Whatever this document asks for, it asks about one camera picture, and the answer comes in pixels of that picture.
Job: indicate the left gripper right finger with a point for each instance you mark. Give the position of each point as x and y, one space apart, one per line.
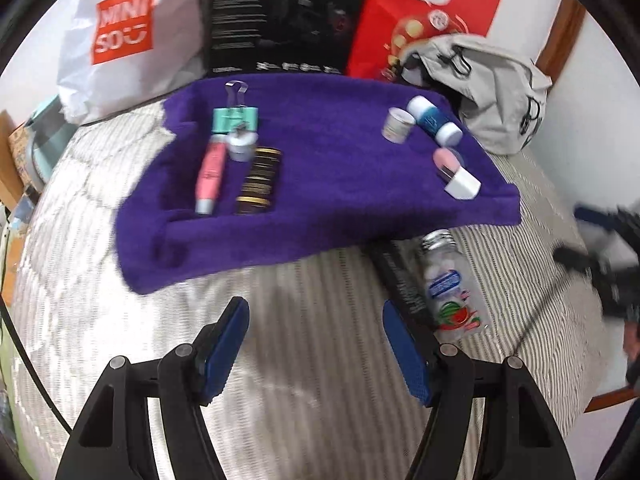
411 364

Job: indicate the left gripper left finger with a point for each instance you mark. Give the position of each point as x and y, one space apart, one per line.
217 346

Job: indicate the clear candy bottle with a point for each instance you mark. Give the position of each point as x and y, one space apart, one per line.
451 289

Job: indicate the black rectangular lighter box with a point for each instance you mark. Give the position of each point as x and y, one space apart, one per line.
403 289

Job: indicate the black gold cylindrical tube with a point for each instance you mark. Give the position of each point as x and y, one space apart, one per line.
257 190

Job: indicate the pink eraser block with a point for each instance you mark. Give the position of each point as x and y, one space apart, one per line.
459 183

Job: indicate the pink highlighter pen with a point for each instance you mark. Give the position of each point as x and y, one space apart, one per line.
210 175

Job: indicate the white USB charger cube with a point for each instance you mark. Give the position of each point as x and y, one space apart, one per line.
242 142

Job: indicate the teal binder clip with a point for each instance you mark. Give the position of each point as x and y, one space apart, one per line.
236 113

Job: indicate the blue white cylinder container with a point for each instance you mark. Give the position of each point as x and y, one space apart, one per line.
434 122

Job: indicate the striped quilted mattress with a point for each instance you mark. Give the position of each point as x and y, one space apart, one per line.
316 392

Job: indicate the purple towel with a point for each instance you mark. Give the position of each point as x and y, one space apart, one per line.
339 184

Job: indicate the grey Nike waist bag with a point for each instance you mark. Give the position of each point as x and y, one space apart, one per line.
503 95

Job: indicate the wooden bedside table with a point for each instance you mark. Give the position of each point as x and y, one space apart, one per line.
12 189

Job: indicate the teal thermos jug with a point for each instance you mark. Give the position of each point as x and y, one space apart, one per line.
48 134

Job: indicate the white Miniso plastic bag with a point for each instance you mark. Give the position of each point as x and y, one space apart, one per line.
117 54

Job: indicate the black headphone box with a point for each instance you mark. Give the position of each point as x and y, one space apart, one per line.
310 36

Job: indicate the red paper shopping bag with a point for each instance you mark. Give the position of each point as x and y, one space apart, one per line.
389 29

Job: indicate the wooden door frame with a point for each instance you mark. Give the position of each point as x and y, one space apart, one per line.
562 37

